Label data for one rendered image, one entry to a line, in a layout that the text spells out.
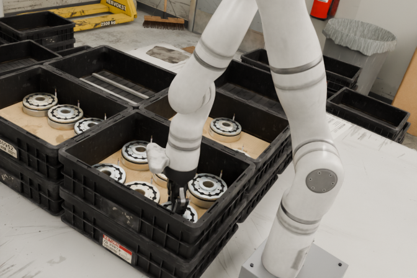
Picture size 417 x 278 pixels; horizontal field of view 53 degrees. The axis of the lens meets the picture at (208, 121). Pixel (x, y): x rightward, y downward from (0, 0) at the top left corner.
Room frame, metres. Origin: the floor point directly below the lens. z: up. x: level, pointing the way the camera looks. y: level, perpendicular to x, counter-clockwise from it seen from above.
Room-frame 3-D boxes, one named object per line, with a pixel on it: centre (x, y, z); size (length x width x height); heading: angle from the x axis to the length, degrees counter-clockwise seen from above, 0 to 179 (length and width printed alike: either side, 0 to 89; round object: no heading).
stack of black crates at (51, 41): (2.50, 1.19, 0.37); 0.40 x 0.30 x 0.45; 149
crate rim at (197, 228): (0.83, 0.10, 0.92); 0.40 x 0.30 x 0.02; 65
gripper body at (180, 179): (0.75, 0.04, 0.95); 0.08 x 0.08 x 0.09
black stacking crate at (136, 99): (1.28, 0.33, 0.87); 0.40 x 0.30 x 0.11; 65
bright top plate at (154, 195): (0.77, 0.13, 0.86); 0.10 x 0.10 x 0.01
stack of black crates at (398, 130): (2.13, -0.86, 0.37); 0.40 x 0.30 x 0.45; 59
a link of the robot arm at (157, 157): (0.74, 0.06, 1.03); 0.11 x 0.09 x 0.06; 109
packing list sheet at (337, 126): (1.65, -0.44, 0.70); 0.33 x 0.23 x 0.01; 59
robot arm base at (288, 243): (0.70, -0.23, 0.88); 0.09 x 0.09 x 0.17; 62
